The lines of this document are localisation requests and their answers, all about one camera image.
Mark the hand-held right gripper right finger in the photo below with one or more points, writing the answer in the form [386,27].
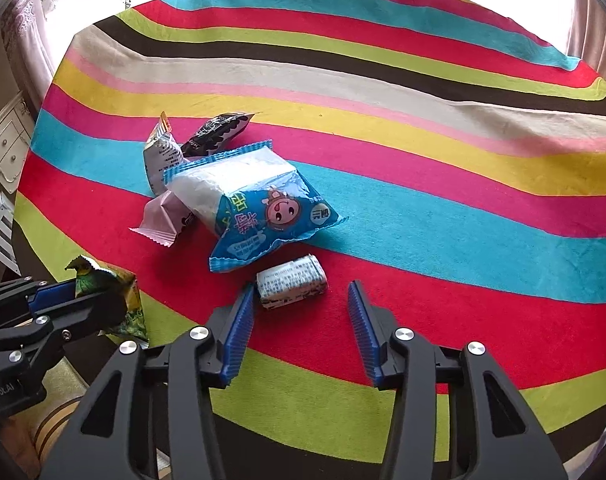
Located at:
[365,332]

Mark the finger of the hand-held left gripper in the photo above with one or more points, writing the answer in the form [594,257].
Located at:
[85,312]
[55,294]

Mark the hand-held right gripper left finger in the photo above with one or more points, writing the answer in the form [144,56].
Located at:
[238,332]

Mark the dark green yellow snack packet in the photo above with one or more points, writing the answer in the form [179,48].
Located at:
[129,305]

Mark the small white printed snack packet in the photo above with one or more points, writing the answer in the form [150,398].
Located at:
[293,280]

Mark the pale pink snack packet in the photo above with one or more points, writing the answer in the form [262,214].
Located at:
[163,217]

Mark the blue cartoon snack packet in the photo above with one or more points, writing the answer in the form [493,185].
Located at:
[263,210]

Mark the white drawer cabinet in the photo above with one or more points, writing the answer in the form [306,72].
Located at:
[5,145]

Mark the white orange snack packet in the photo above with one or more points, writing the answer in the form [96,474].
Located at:
[163,160]

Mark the striped multicolour cloth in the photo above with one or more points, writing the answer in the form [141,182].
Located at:
[433,160]

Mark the black snack packet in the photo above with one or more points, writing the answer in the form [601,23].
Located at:
[218,132]

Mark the white lace curtain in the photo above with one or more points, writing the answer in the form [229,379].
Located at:
[38,10]

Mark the brown curtain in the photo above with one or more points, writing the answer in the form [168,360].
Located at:
[600,35]

